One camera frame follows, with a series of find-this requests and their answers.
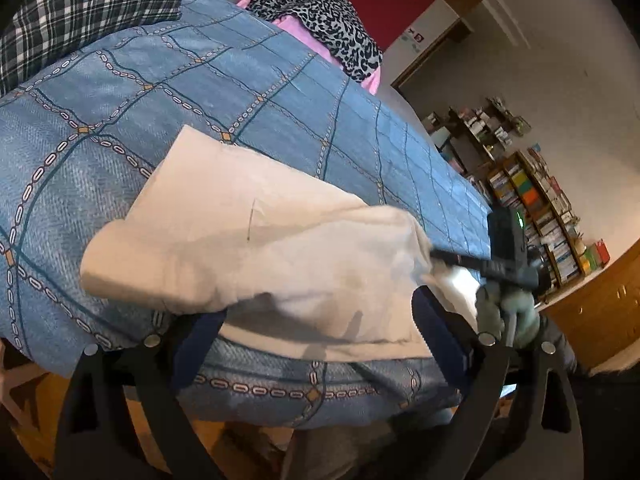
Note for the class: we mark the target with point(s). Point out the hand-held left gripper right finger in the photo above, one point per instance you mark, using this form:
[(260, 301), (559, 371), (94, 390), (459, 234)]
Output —
[(431, 321)]

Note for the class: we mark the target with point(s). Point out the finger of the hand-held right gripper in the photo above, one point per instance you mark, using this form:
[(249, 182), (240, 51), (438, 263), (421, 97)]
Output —
[(457, 259)]

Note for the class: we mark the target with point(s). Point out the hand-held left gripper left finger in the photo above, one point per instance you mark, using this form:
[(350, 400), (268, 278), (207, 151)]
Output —
[(199, 342)]

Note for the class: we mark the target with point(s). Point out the white pants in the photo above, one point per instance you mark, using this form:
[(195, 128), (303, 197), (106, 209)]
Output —
[(250, 240)]

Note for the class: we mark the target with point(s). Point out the person's right hand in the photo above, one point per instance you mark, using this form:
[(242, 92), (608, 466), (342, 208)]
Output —
[(492, 310)]

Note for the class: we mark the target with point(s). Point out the wooden bookshelf with books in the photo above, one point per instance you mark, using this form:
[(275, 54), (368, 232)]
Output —
[(530, 195)]

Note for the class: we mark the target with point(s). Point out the stack of coloured boxes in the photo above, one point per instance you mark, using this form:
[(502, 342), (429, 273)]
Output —
[(595, 255)]

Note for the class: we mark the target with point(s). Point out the wooden cabinet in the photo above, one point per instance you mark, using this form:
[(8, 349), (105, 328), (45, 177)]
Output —
[(600, 310)]

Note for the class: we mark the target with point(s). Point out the grey bed sheet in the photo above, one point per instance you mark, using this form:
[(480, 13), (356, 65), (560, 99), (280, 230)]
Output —
[(405, 112)]

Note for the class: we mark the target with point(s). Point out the blue patterned bedspread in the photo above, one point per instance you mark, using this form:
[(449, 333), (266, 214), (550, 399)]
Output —
[(250, 85)]

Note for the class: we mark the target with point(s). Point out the pink cloth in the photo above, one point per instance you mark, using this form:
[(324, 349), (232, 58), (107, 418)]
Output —
[(300, 31)]

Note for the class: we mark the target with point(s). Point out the leopard print cloth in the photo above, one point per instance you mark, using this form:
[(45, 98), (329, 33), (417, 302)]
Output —
[(320, 15)]

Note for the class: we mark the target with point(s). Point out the plaid dark pillow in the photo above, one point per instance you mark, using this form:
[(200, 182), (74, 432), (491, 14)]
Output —
[(75, 5)]

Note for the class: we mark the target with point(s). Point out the small cluttered wall shelf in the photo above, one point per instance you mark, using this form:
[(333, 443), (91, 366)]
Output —
[(480, 127)]

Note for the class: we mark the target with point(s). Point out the red wall panel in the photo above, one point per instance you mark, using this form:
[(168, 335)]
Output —
[(380, 0)]

